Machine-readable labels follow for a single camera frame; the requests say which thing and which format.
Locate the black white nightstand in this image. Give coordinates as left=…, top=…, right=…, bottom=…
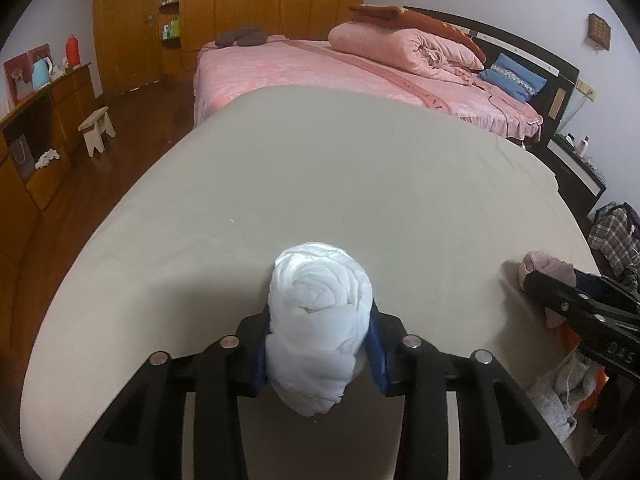
left=542, top=132, right=608, bottom=218

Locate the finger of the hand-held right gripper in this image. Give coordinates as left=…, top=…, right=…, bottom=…
left=571, top=269, right=640, bottom=317
left=523, top=269, right=640, bottom=335

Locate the pink folded quilt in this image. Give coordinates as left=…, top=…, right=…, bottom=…
left=327, top=22, right=486, bottom=81

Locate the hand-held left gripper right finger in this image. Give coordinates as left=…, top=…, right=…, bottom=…
left=365, top=302, right=583, bottom=480

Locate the dark grey clothing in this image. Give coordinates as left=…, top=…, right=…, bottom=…
left=215, top=24, right=266, bottom=47

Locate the brown folded blanket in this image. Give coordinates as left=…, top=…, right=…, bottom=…
left=348, top=4, right=473, bottom=43

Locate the grey crumpled cloth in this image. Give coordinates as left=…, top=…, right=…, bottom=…
left=529, top=350, right=606, bottom=442

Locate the white wooden stool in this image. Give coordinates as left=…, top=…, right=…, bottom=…
left=77, top=106, right=117, bottom=157

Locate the plaid garment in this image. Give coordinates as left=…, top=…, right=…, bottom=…
left=587, top=202, right=640, bottom=286

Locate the wooden sideboard cabinet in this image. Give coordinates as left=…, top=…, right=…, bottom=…
left=0, top=62, right=98, bottom=271

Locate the light blue kettle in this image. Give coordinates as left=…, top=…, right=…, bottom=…
left=31, top=57, right=55, bottom=90

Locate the blue pillow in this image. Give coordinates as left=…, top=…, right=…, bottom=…
left=477, top=53, right=548, bottom=101

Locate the bed with pink sheet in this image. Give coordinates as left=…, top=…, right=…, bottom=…
left=192, top=6, right=581, bottom=141

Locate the red picture frame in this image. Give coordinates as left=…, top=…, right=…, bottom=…
left=4, top=44, right=51, bottom=106

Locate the pink face mask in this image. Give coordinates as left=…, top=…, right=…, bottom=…
left=518, top=250, right=578, bottom=330

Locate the grey paper bag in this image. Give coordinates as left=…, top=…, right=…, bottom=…
left=11, top=135, right=32, bottom=181

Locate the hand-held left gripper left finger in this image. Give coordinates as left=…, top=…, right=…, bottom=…
left=60, top=310, right=273, bottom=480

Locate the wooden wardrobe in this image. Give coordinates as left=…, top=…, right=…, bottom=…
left=77, top=0, right=371, bottom=98

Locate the wooden wall box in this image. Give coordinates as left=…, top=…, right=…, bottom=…
left=587, top=12, right=612, bottom=51

